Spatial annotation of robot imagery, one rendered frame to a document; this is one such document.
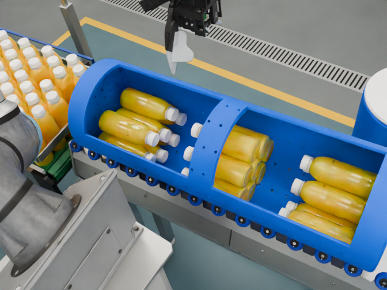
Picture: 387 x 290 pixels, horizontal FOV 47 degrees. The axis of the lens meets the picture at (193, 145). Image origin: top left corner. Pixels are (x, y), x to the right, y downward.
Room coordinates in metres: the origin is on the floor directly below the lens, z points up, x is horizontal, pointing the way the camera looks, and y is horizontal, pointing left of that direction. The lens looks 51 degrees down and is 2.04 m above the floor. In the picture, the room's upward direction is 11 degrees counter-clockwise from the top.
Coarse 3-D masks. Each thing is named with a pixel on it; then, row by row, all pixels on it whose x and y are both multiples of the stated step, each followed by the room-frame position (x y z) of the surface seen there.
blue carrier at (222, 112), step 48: (96, 96) 0.97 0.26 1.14; (192, 96) 0.93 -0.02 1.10; (96, 144) 0.81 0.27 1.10; (192, 144) 0.85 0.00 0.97; (288, 144) 0.73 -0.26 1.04; (336, 144) 0.66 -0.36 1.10; (192, 192) 0.62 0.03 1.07; (288, 192) 0.63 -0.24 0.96; (384, 192) 0.43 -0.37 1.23; (336, 240) 0.39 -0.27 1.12; (384, 240) 0.35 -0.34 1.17
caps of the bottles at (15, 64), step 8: (0, 32) 1.48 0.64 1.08; (8, 40) 1.41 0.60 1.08; (24, 40) 1.40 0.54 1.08; (8, 48) 1.39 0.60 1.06; (32, 48) 1.34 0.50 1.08; (8, 56) 1.32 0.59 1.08; (0, 64) 1.28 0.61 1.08; (16, 64) 1.26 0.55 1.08; (0, 72) 1.24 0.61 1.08; (0, 80) 1.21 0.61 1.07
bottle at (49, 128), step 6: (48, 114) 1.03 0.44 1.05; (36, 120) 1.00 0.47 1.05; (42, 120) 1.00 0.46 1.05; (48, 120) 1.01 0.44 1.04; (54, 120) 1.02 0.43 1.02; (42, 126) 0.99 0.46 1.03; (48, 126) 1.00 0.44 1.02; (54, 126) 1.01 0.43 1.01; (42, 132) 0.99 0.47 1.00; (48, 132) 0.99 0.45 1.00; (54, 132) 1.00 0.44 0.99; (48, 138) 0.99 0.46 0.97; (60, 144) 1.00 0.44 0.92; (54, 150) 0.99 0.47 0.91
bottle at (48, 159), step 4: (44, 140) 0.97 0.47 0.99; (44, 144) 0.96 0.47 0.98; (52, 152) 0.98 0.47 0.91; (48, 156) 0.95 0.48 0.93; (52, 156) 0.96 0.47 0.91; (44, 160) 0.94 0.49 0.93; (48, 160) 0.95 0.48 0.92; (36, 164) 0.95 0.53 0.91; (40, 164) 0.94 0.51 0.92; (44, 164) 0.94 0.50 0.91
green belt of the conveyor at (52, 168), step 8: (72, 136) 1.05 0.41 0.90; (56, 152) 0.99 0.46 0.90; (64, 152) 0.98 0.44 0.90; (56, 160) 0.96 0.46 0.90; (64, 160) 0.96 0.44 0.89; (48, 168) 0.93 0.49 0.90; (56, 168) 0.93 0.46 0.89; (64, 168) 0.94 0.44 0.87; (48, 176) 0.93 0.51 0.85; (56, 176) 0.90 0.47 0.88
